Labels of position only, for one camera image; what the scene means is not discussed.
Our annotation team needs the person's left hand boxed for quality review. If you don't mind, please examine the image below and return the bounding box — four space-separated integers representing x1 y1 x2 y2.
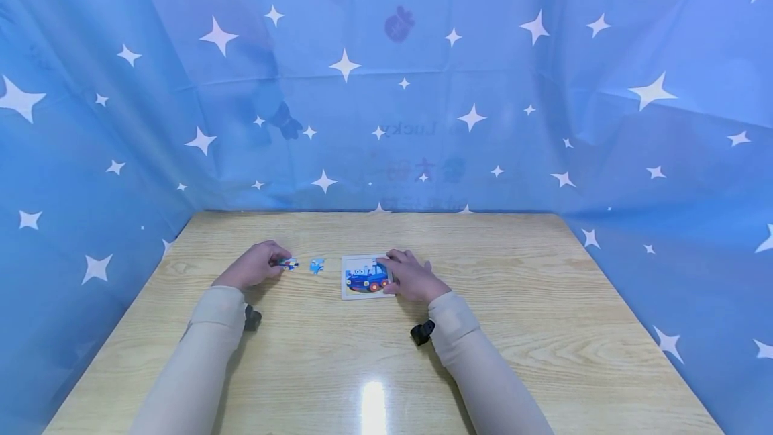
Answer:
211 240 294 291

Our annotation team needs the person's right hand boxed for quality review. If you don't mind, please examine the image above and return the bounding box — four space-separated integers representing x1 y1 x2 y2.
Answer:
376 250 452 304

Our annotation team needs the white framed truck puzzle board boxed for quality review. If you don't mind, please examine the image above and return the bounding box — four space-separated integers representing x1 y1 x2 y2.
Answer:
340 254 397 301

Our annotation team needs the person's left forearm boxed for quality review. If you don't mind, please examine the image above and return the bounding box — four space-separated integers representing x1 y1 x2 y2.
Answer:
129 285 248 435

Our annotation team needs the person's right forearm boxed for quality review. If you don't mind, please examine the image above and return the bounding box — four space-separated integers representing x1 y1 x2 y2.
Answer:
427 291 555 435

